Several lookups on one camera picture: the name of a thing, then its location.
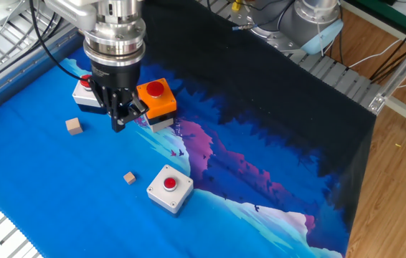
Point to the aluminium table edge rail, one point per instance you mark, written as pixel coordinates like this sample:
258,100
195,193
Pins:
9,82

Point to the grey box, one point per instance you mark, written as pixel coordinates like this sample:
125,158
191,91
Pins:
160,193
81,98

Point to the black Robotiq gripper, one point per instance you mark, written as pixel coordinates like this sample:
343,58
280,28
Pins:
117,77

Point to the small wooden cube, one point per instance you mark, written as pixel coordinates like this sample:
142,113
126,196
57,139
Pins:
130,178

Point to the large wooden cube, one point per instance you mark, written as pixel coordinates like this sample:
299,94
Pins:
74,126

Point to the orange box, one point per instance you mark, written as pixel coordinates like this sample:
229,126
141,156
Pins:
160,104

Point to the blue mountain landscape cloth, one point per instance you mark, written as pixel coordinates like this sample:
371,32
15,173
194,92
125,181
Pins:
81,215

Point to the aluminium frame post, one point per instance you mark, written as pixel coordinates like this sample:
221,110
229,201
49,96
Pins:
404,64

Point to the yellow plastic clip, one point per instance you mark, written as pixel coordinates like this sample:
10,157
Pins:
237,5

